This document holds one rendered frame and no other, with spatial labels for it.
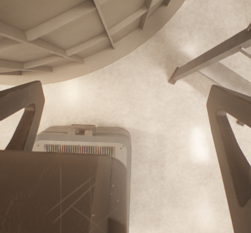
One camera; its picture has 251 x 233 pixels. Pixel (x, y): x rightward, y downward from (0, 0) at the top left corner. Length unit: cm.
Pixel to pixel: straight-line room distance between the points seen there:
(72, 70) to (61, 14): 78
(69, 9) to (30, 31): 11
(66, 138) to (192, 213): 97
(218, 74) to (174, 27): 44
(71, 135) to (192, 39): 87
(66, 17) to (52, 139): 73
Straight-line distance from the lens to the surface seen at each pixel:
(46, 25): 59
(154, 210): 159
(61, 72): 136
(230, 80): 113
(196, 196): 160
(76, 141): 114
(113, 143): 112
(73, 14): 58
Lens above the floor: 133
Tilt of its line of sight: 83 degrees down
